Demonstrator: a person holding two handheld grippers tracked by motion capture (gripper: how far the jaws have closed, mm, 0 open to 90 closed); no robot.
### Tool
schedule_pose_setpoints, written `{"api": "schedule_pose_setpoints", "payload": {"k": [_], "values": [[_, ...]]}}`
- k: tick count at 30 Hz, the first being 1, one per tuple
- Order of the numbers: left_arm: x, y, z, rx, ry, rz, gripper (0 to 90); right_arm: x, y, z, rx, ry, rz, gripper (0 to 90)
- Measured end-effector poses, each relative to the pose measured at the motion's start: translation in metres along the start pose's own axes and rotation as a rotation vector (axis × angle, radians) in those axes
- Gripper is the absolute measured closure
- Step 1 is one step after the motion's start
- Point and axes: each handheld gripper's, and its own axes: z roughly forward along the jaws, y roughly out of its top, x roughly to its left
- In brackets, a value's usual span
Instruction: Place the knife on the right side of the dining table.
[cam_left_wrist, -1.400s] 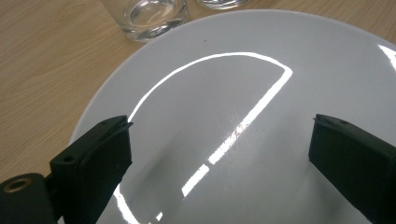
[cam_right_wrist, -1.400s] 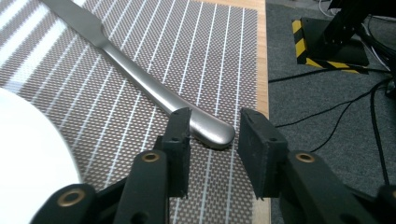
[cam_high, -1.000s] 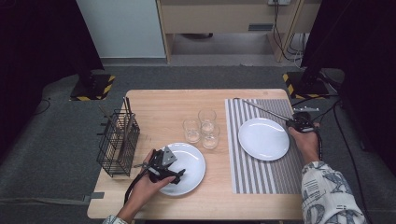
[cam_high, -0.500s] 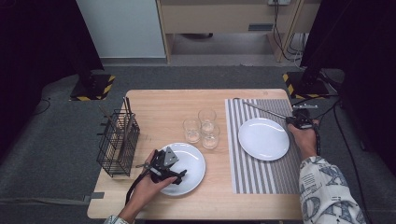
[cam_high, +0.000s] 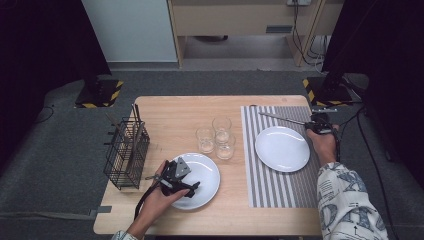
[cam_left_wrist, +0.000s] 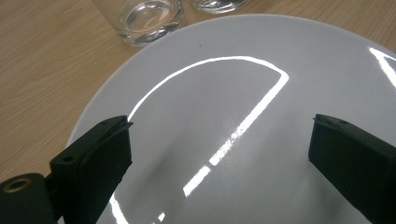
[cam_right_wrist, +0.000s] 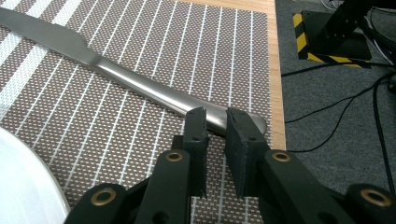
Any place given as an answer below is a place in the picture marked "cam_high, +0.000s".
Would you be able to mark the wooden cabinet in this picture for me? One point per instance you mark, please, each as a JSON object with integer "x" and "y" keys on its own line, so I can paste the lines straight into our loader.
{"x": 233, "y": 16}

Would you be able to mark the person's right hand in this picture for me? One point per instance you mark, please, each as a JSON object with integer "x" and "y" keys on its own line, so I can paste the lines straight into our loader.
{"x": 325, "y": 150}

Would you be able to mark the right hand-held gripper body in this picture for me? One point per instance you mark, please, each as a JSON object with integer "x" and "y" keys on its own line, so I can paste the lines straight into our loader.
{"x": 321, "y": 125}

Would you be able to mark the black stand with striped base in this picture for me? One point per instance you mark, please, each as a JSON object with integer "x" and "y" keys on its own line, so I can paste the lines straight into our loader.
{"x": 328, "y": 93}
{"x": 100, "y": 95}

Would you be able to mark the white plate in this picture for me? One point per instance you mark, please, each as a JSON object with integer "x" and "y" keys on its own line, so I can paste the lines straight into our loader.
{"x": 206, "y": 180}
{"x": 283, "y": 150}

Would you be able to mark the clear drinking glass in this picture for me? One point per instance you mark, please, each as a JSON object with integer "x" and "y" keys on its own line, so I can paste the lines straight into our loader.
{"x": 221, "y": 126}
{"x": 226, "y": 150}
{"x": 205, "y": 143}

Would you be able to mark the metal cutlery piece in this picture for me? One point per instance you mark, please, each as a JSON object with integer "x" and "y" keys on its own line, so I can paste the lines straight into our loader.
{"x": 138, "y": 136}

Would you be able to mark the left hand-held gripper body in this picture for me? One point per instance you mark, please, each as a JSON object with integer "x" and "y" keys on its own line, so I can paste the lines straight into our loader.
{"x": 175, "y": 176}

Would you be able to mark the black curtain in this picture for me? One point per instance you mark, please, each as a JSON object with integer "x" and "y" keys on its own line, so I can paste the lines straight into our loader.
{"x": 393, "y": 66}
{"x": 40, "y": 50}

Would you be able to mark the grey tape strip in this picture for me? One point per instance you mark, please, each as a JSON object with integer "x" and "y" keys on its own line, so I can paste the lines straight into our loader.
{"x": 104, "y": 209}

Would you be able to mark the white cabinet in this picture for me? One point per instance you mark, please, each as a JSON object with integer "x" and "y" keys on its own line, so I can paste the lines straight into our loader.
{"x": 133, "y": 30}

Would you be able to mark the metal knife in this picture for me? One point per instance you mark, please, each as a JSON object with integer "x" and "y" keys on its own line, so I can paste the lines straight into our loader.
{"x": 283, "y": 118}

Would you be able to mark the person's left hand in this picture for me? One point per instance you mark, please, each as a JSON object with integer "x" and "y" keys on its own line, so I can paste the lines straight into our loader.
{"x": 156, "y": 203}

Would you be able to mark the grey striped placemat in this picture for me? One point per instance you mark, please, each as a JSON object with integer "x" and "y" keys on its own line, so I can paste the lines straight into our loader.
{"x": 266, "y": 190}

